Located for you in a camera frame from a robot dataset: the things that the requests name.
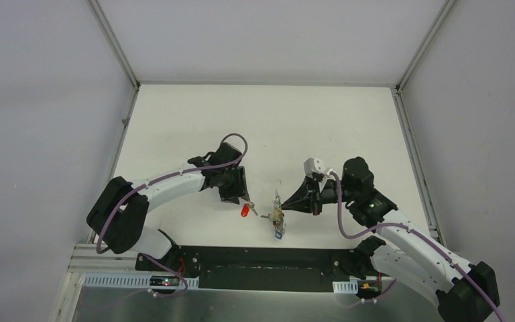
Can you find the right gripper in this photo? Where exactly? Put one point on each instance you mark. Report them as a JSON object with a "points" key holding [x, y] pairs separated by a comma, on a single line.
{"points": [[300, 201]]}

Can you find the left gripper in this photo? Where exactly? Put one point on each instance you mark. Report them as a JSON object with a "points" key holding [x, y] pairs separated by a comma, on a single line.
{"points": [[233, 184]]}

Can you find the red tag key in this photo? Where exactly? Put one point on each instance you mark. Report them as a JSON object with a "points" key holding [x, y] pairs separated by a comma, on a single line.
{"points": [[249, 208]]}

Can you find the metal keyring plate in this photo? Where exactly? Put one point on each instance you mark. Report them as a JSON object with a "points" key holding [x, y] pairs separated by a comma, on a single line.
{"points": [[277, 216]]}

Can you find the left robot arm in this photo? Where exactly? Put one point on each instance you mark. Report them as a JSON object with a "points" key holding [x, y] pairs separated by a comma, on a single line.
{"points": [[118, 217]]}

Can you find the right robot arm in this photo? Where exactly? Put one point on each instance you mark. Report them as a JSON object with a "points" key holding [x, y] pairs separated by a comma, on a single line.
{"points": [[394, 245]]}

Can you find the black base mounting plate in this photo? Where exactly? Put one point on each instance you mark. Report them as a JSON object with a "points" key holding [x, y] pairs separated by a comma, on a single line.
{"points": [[270, 269]]}

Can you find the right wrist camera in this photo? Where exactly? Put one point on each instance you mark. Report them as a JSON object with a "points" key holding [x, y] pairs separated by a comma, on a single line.
{"points": [[315, 168]]}

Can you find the aluminium front rail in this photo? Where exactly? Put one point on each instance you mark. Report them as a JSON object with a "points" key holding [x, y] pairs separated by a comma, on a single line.
{"points": [[84, 259]]}

